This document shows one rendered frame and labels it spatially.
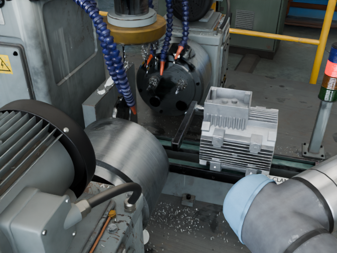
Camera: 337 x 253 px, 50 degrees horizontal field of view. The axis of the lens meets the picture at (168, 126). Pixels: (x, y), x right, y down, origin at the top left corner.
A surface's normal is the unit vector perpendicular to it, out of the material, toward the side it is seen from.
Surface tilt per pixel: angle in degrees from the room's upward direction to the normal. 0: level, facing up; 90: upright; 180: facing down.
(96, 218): 0
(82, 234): 0
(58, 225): 90
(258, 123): 88
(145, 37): 90
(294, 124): 0
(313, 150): 90
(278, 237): 43
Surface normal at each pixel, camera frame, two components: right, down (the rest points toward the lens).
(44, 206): 0.00, -0.84
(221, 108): -0.27, 0.53
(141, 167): 0.74, -0.41
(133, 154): 0.56, -0.59
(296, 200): -0.01, -0.66
